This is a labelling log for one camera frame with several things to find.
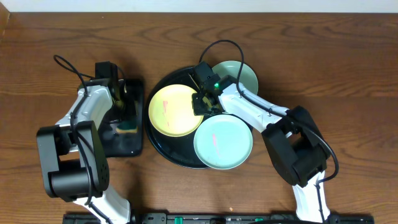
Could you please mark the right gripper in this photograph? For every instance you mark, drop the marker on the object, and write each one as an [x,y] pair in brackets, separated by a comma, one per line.
[198,109]

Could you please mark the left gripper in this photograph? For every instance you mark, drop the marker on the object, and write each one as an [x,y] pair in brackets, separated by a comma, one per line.
[125,101]

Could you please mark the green yellow sponge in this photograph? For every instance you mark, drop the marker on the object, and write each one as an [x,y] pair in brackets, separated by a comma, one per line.
[126,127]

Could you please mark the yellow plate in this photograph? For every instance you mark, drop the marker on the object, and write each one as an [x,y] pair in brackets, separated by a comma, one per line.
[171,111]

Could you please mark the light green plate bottom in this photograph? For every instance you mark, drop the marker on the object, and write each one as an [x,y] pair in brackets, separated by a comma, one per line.
[223,142]

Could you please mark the light green plate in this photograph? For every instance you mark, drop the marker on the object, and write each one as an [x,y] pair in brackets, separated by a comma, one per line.
[223,142]
[231,67]

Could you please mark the light green plate top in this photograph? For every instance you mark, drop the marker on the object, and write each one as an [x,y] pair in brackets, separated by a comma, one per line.
[231,67]

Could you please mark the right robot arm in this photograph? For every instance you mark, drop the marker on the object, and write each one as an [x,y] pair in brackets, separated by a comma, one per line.
[296,148]

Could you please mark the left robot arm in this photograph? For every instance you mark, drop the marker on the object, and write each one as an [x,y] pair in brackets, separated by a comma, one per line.
[73,161]

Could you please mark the rectangular black tray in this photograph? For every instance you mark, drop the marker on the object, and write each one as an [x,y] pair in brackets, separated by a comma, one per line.
[124,145]

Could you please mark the round black tray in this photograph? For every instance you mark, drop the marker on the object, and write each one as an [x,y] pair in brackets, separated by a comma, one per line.
[175,147]

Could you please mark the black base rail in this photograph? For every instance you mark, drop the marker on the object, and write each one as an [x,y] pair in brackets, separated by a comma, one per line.
[163,218]

